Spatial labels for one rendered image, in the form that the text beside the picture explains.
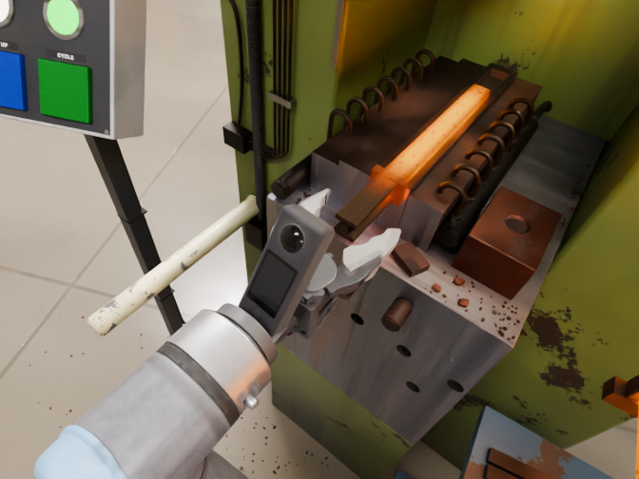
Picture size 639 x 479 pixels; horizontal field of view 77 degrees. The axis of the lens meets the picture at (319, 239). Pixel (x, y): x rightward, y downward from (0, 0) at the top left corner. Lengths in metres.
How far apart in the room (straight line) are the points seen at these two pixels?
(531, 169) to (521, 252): 0.28
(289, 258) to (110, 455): 0.18
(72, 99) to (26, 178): 1.64
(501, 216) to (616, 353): 0.33
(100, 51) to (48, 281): 1.27
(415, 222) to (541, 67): 0.48
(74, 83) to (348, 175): 0.40
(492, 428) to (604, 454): 1.00
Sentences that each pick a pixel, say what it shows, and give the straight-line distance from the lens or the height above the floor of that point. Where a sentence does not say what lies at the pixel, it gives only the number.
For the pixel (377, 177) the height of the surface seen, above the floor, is 1.01.
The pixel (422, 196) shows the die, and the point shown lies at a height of 0.99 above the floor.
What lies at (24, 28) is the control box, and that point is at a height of 1.07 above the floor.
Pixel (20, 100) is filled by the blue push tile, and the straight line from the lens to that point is 0.74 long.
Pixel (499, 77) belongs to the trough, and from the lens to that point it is 0.86.
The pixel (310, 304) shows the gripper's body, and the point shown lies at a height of 0.99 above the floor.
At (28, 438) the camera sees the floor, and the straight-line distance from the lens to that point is 1.55.
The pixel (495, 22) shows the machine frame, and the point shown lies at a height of 1.05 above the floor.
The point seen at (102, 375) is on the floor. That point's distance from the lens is 1.54.
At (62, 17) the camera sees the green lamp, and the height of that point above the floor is 1.09.
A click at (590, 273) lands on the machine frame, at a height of 0.90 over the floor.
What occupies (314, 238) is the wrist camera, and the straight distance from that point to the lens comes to 0.32.
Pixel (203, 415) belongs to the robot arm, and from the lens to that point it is 0.34.
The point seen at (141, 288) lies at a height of 0.64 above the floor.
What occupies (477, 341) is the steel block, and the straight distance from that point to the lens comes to 0.55.
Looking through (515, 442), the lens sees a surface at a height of 0.71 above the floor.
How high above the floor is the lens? 1.33
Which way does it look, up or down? 49 degrees down
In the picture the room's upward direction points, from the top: 7 degrees clockwise
